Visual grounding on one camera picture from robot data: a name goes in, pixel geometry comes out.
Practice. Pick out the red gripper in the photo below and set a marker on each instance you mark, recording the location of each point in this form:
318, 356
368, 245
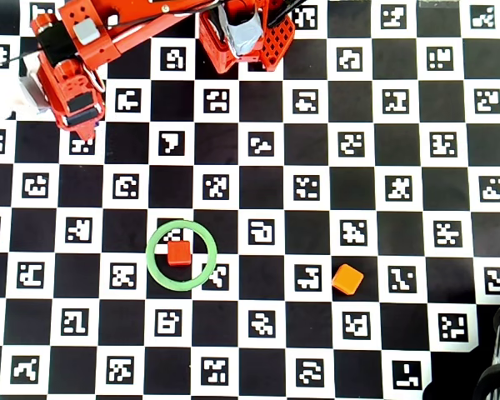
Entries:
82, 117

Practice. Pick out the red cube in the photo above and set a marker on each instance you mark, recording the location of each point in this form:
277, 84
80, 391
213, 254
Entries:
179, 253

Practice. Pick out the red robot arm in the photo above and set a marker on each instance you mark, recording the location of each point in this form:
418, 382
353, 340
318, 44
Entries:
104, 50

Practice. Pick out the orange cube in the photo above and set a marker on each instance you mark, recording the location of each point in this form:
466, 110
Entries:
347, 280

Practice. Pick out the small grey square box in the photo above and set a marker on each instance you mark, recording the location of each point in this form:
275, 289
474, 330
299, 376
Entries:
85, 32

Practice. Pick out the grey tape wad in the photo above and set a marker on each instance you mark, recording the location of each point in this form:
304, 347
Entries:
243, 35

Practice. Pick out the black white marker mat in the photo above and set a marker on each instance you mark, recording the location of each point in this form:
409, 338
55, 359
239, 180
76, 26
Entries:
358, 233

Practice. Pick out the clear tape strip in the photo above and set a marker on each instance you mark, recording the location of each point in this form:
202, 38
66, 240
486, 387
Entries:
435, 4

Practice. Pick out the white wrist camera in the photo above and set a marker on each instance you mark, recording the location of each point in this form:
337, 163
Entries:
29, 89

